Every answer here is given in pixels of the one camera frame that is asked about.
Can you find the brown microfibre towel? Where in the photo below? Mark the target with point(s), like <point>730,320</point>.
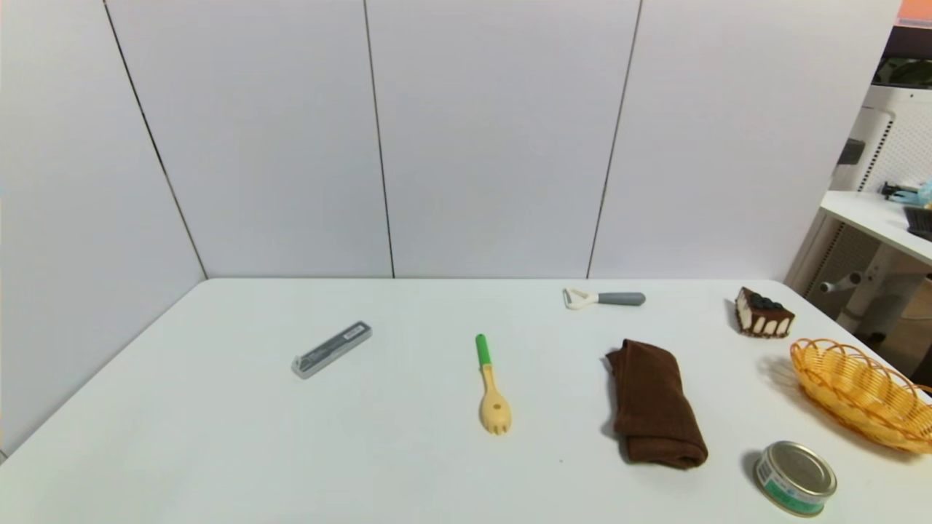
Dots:
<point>655,407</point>

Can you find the yellow woven basket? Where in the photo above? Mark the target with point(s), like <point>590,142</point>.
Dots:
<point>859,393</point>

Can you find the grey rectangular plastic case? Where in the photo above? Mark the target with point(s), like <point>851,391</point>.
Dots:
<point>331,349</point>

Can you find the chocolate cake slice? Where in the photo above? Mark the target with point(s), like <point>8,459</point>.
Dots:
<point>761,316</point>

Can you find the round tin can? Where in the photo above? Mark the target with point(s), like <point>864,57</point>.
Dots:
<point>795,477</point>

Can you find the white side desk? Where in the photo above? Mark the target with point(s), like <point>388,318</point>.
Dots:
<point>874,218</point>

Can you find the white perforated panel cabinet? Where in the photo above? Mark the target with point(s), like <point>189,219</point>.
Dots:
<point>892,145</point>

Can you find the teal tool on desk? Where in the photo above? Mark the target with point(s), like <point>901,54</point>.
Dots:
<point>910,193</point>

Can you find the dark flat box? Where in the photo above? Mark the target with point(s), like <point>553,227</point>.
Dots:
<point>920,222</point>

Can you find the white desk leg frame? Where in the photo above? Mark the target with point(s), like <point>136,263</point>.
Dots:
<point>877,287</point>

